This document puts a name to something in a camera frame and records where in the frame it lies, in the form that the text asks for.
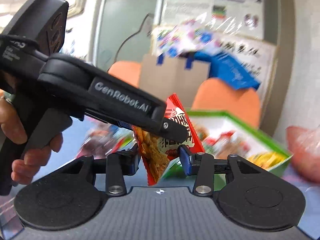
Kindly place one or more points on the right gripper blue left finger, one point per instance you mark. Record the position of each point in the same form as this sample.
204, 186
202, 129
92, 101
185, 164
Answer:
115, 167

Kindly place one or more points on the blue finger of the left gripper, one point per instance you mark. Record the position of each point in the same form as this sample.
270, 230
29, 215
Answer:
125, 125
173, 131

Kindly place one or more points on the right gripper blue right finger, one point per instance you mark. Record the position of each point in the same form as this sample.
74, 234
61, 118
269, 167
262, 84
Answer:
204, 167

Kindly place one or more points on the red twist snack bag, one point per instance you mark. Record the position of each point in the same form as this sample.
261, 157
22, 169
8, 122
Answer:
157, 152

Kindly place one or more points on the yellow chip bag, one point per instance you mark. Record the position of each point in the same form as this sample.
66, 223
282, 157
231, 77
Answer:
266, 160

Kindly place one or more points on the brown yellow nut packet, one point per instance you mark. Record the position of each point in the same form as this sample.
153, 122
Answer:
101, 142

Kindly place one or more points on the green cardboard box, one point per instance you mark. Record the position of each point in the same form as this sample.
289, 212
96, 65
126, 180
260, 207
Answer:
213, 123

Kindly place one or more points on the left orange chair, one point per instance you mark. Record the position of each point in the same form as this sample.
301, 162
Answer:
128, 71

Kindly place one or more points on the orange chair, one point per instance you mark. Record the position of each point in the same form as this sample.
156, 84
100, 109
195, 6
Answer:
215, 95
128, 71

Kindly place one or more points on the brown paper bag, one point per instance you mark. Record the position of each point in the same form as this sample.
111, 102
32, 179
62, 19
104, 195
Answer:
163, 76

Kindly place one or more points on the right orange chair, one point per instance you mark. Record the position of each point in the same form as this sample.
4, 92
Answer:
215, 95

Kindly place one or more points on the blue fabric bag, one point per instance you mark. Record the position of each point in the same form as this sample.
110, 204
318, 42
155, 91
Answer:
226, 68

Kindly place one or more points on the floral cloth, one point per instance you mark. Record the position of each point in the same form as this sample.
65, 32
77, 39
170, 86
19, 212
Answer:
188, 37

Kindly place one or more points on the pink glass bowl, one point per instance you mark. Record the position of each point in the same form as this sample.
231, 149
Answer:
304, 145

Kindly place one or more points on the wall info poster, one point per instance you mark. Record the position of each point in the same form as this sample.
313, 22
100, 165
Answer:
233, 17

